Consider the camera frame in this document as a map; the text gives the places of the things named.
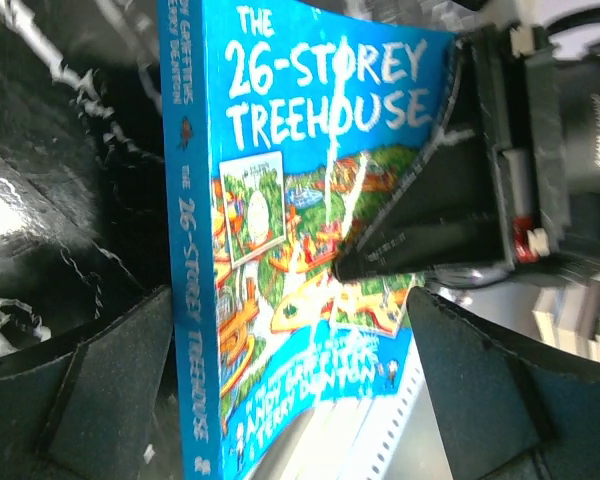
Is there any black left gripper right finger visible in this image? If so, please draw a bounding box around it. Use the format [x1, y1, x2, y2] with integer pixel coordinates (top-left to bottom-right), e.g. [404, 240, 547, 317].
[407, 287, 600, 479]

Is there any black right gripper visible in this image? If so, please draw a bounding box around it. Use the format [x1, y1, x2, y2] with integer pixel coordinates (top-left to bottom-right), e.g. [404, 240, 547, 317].
[333, 25, 570, 281]

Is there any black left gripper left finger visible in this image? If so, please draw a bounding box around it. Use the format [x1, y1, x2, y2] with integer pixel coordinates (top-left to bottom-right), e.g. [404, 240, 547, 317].
[0, 286, 172, 479]

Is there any blue 26-storey treehouse book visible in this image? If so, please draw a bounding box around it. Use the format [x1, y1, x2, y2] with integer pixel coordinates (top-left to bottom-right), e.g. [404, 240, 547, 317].
[158, 1, 453, 479]

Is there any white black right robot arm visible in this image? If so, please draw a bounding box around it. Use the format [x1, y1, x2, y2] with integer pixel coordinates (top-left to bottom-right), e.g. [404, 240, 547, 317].
[332, 1, 600, 288]

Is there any slotted white cable duct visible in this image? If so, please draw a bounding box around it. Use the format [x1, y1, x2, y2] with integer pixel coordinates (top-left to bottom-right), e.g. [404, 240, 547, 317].
[363, 353, 424, 479]

